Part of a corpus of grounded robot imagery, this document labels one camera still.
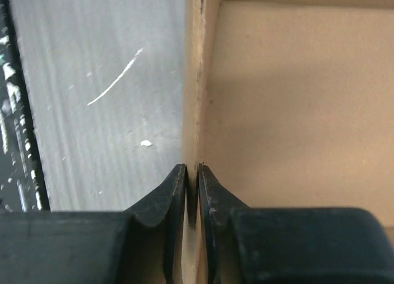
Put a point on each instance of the brown cardboard box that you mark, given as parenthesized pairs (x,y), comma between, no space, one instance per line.
(290,104)

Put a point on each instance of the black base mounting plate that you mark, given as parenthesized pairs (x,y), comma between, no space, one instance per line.
(22,180)

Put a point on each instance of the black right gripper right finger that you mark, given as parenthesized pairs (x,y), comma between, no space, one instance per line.
(289,245)

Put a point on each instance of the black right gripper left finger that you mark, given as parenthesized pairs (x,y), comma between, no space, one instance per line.
(142,244)

